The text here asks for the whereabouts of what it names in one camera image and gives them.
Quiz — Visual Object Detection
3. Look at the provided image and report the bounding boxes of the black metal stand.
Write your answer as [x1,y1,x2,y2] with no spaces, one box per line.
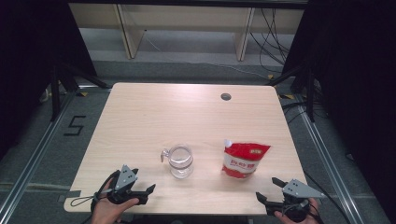
[265,63,318,122]
[49,61,112,122]

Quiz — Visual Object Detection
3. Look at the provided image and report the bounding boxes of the black cable bundle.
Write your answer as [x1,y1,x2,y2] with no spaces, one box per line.
[249,7,292,75]

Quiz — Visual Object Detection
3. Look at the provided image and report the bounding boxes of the thin black cord loop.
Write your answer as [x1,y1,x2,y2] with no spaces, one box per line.
[70,194,96,208]

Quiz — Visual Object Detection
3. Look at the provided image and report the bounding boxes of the black curtain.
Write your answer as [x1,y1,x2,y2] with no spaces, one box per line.
[0,0,98,161]
[281,0,396,218]

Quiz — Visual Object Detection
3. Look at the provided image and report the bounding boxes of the long black floor cable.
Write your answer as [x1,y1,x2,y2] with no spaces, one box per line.
[303,171,355,224]

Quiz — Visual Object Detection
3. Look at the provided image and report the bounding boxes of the beige wooden shelf unit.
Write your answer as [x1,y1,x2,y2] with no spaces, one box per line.
[67,0,310,62]

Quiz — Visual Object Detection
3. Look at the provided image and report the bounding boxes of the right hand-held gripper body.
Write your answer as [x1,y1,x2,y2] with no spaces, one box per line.
[264,178,325,223]

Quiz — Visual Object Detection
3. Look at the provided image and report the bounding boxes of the silver metal floor rail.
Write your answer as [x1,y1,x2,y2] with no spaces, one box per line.
[0,90,78,224]
[295,102,375,224]

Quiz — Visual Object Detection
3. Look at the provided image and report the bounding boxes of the person's left hand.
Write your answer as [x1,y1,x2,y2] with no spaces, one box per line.
[91,178,140,224]

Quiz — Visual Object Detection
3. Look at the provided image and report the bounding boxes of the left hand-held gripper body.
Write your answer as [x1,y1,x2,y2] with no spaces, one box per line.
[106,164,149,206]

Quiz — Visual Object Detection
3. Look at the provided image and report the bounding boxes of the red and white sugar bag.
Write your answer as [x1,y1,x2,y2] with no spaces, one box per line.
[221,138,272,180]

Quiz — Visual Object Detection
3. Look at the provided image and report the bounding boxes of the black floor cables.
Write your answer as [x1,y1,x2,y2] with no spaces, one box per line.
[281,78,328,125]

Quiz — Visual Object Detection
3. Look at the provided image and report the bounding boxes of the black hand strap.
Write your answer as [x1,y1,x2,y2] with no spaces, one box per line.
[91,170,121,214]

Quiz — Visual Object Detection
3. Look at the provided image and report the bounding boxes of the person's right hand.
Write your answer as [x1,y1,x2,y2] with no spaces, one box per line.
[274,199,320,224]

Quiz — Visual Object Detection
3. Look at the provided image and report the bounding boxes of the white floor cable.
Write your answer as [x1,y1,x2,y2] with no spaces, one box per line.
[144,29,271,80]

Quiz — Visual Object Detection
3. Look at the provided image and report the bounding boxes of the clear glass jar with hinged lid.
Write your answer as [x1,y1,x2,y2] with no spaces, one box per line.
[160,143,194,180]

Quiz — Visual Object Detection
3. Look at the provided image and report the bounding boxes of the grey tape piece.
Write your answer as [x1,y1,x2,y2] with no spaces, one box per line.
[57,189,82,203]

